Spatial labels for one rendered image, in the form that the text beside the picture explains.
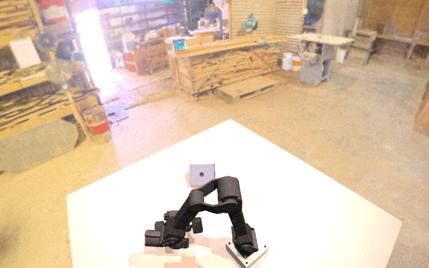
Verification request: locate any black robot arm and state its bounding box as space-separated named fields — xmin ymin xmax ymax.
xmin=144 ymin=176 xmax=259 ymax=259

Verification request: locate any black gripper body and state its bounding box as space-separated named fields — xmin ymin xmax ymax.
xmin=154 ymin=217 xmax=203 ymax=234

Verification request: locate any light grey sloped panel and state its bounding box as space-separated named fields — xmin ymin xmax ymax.
xmin=189 ymin=164 xmax=216 ymax=185

